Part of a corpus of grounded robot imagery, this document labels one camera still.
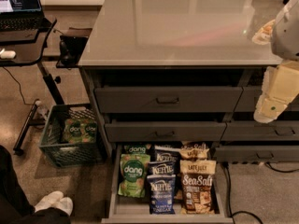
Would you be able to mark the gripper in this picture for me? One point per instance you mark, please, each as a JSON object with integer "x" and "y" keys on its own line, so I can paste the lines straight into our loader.
{"x": 286, "y": 36}

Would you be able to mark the green dang chip bag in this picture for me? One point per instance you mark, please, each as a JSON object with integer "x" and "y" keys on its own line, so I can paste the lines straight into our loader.
{"x": 134, "y": 168}
{"x": 137, "y": 149}

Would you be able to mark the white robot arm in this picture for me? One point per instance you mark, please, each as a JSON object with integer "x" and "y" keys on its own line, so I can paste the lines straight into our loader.
{"x": 282, "y": 33}

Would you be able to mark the top right grey drawer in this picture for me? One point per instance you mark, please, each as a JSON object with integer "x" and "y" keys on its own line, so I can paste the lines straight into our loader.
{"x": 249, "y": 99}

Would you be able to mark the grey drawer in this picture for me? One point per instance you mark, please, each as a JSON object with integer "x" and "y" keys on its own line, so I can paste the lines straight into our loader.
{"x": 254, "y": 131}
{"x": 172, "y": 130}
{"x": 257, "y": 154}
{"x": 249, "y": 99}
{"x": 167, "y": 99}

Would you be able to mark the middle right grey drawer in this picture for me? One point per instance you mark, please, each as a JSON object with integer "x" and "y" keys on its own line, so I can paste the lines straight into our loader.
{"x": 254, "y": 131}

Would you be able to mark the bottom right grey drawer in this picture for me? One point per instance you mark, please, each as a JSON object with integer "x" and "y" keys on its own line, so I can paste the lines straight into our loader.
{"x": 257, "y": 154}

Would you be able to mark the rear Late July chip bag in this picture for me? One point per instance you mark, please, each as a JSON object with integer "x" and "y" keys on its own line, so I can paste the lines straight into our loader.
{"x": 194, "y": 151}

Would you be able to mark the late july chip bag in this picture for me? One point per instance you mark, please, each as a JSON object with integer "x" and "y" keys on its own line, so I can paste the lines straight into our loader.
{"x": 196, "y": 182}
{"x": 194, "y": 151}

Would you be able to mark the top left grey drawer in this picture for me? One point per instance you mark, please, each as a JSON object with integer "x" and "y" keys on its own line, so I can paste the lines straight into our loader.
{"x": 167, "y": 99}

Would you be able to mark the grey counter cabinet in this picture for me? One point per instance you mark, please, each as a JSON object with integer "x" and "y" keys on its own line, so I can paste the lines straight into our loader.
{"x": 180, "y": 43}

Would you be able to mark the front Late July chip bag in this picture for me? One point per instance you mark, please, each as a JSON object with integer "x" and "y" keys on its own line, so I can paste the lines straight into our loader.
{"x": 196, "y": 182}

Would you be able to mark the rear blue Kettle chip bag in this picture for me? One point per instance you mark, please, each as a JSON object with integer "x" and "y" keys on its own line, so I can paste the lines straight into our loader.
{"x": 166, "y": 154}

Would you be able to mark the blue kettle chip bag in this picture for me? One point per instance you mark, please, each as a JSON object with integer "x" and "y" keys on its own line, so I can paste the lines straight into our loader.
{"x": 166, "y": 154}
{"x": 162, "y": 190}
{"x": 161, "y": 168}

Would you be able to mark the middle blue Kettle chip bag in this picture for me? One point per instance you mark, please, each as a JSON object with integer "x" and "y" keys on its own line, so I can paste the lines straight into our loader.
{"x": 161, "y": 168}

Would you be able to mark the front blue Kettle chip bag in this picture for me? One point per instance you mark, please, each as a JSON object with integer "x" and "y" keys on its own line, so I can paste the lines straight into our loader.
{"x": 162, "y": 190}

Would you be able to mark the middle left grey drawer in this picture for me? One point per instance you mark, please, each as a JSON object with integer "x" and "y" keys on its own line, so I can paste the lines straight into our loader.
{"x": 172, "y": 130}

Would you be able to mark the open bottom left drawer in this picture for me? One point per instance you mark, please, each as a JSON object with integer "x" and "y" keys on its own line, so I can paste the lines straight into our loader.
{"x": 128, "y": 210}

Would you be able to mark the dark box beside counter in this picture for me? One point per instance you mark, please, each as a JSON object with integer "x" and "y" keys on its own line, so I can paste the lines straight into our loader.
{"x": 72, "y": 44}

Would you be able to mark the dang bags in crate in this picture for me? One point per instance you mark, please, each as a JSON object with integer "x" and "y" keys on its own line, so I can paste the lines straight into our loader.
{"x": 79, "y": 131}

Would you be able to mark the green plastic crate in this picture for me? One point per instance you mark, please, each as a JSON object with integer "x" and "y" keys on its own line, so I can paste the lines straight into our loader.
{"x": 61, "y": 153}

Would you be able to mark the white shoes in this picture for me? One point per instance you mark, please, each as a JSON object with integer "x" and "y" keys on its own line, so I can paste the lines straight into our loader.
{"x": 57, "y": 200}

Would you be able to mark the black laptop stand table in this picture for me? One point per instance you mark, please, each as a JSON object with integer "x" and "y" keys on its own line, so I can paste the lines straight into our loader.
{"x": 30, "y": 54}

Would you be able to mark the black laptop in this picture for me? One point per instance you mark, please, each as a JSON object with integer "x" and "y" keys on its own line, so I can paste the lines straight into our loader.
{"x": 20, "y": 20}

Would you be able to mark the white computer mouse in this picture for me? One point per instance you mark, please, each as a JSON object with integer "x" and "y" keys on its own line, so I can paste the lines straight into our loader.
{"x": 8, "y": 54}

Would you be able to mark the black trouser leg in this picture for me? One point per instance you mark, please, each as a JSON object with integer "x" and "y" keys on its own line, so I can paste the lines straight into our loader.
{"x": 14, "y": 205}

